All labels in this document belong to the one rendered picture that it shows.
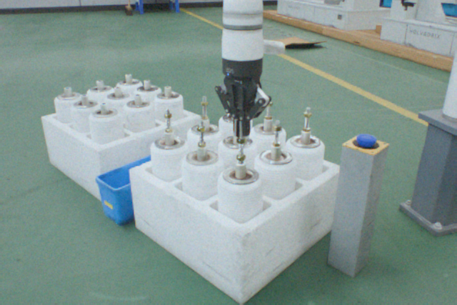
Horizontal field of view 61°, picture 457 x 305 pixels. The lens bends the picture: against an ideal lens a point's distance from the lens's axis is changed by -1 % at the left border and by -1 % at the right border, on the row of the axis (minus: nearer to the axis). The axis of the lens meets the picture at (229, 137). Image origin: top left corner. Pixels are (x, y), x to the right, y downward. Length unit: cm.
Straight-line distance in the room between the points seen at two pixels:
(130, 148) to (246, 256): 55
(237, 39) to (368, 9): 358
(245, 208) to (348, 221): 24
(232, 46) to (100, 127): 60
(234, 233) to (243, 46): 35
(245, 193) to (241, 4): 36
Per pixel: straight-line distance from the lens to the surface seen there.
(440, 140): 112
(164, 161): 95
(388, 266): 105
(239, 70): 70
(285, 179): 88
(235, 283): 87
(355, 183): 86
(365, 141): 84
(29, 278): 105
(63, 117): 141
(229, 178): 81
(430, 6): 354
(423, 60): 322
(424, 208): 121
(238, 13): 69
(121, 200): 109
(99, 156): 116
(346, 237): 94
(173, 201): 91
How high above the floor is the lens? 65
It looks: 23 degrees down
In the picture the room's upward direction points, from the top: straight up
